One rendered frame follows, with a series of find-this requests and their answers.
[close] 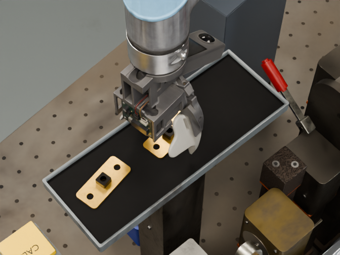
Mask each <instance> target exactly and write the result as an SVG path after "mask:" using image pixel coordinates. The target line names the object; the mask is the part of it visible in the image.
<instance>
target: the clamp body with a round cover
mask: <svg viewBox="0 0 340 255"><path fill-rule="evenodd" d="M313 228H314V223H313V221H312V220H311V219H310V218H309V217H308V216H307V215H306V214H305V213H304V212H303V211H302V210H301V209H300V208H299V207H298V206H297V205H295V204H294V203H293V202H292V201H291V200H290V199H289V198H288V197H287V196H286V195H285V194H284V193H283V192H282V191H281V190H280V189H278V188H271V189H270V190H269V191H267V192H266V193H265V194H264V195H262V196H261V197H260V198H259V199H258V200H256V201H255V202H254V203H253V204H251V205H250V206H249V207H248V208H247V209H246V210H245V212H244V216H243V221H242V226H241V231H240V236H239V242H238V243H237V246H238V247H240V246H241V245H242V244H243V243H245V242H247V241H252V242H253V243H254V244H255V245H256V246H257V247H258V248H260V249H261V250H262V254H263V255H303V254H304V251H305V248H306V246H307V243H308V241H309V238H310V236H311V233H312V231H313Z"/></svg>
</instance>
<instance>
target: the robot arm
mask: <svg viewBox="0 0 340 255"><path fill-rule="evenodd" d="M198 1H199V0H123V3H124V10H125V22H126V39H127V51H128V57H129V59H130V64H129V65H128V66H127V67H126V68H125V69H124V70H123V71H122V72H121V73H120V76H121V86H120V87H119V88H118V89H117V90H116V91H114V92H113V95H114V104H115V113H116V115H118V114H120V113H121V112H122V116H121V117H120V120H123V119H126V120H127V121H128V122H130V123H131V125H132V126H133V127H135V128H136V129H137V130H139V131H140V132H142V133H143V134H144V135H146V136H149V137H150V138H151V139H153V142H156V141H157V140H158V139H159V138H160V137H161V136H162V135H163V134H164V133H165V132H166V131H167V130H168V129H169V128H170V127H171V126H172V125H173V131H174V138H173V140H172V142H171V144H170V147H169V149H168V154H169V156H170V157H176V156H177V155H179V154H180V153H182V152H183V151H185V150H186V149H188V151H189V153H190V154H192V153H193V152H194V151H195V150H196V149H197V147H198V145H199V142H200V138H201V132H202V130H203V112H202V110H201V107H200V105H199V103H198V101H197V97H196V96H195V95H194V90H193V88H192V86H191V84H190V82H189V81H187V80H186V79H185V78H184V75H185V74H186V73H189V72H191V71H193V70H195V69H198V68H200V67H202V66H205V65H207V64H209V63H211V62H214V61H216V60H218V59H220V58H221V57H222V54H223V51H224V49H225V44H224V43H223V42H221V41H219V40H218V39H216V38H214V37H213V36H211V35H210V34H208V33H206V32H205V31H203V30H198V31H196V32H193V33H190V34H189V31H190V14H191V11H192V9H193V8H194V7H195V5H196V4H197V3H198ZM117 98H119V99H121V105H120V106H118V100H117ZM180 110H181V111H180ZM179 111H180V112H179ZM178 112H179V113H178ZM175 116H176V117H175ZM174 117H175V118H174ZM173 118H174V120H173V121H172V119H173Z"/></svg>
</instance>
